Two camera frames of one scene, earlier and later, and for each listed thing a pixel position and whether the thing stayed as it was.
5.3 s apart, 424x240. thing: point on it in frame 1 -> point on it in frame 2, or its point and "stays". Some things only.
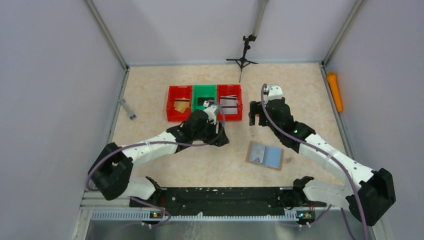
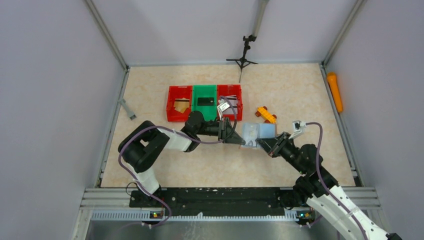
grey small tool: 129,113 stays
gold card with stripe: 181,104 stays
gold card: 181,106 stays
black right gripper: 255,107 -> 273,145
